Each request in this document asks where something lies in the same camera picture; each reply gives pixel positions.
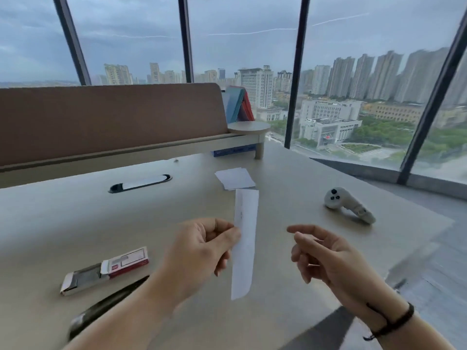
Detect person's left hand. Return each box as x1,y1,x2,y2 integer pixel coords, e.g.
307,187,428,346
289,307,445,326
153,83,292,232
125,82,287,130
157,217,242,307

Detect person's right hand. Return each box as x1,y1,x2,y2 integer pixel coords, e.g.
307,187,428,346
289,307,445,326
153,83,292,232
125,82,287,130
286,224,384,311

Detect long white paper strip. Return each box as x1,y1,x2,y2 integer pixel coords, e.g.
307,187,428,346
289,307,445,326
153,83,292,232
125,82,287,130
231,189,260,301

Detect person's right forearm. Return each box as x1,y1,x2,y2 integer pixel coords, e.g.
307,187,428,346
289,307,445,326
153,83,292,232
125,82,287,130
337,286,458,350

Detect white handheld controller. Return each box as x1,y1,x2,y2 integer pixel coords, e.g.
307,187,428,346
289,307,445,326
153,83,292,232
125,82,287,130
324,186,377,226

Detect stack of white paper slips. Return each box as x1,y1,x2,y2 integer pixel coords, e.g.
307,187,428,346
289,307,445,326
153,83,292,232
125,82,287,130
214,167,257,191

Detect blue flat box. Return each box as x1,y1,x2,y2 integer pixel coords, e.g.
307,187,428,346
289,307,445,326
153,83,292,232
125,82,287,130
211,144,256,157

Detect beige round desk shelf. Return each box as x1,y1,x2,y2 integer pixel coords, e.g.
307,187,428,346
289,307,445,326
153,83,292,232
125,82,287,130
227,121,271,160

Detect black wristband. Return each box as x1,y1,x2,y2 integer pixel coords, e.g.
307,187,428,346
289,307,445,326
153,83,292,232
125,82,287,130
363,302,415,341

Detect red and white staple box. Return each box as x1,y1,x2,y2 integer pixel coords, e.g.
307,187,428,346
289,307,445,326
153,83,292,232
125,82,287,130
60,246,150,297

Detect blue and red folders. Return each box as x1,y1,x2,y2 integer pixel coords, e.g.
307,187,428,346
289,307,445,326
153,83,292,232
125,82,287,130
221,86,255,124

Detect black stapler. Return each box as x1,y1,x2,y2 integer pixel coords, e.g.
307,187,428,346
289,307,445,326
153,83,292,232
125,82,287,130
67,275,150,341

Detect brown desk partition panel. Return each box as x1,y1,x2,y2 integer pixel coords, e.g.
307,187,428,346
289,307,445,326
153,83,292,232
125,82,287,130
0,82,229,168

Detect black oval cable grommet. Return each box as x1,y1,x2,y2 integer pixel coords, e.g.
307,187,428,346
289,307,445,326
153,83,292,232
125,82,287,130
108,174,173,194

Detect beige partition base rail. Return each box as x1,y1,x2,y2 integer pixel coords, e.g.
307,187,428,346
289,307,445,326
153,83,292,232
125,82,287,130
0,133,257,189

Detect black window frame post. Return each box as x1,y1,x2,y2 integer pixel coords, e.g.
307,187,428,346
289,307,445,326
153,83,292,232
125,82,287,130
177,0,194,84
396,28,467,186
283,0,312,150
52,0,92,86

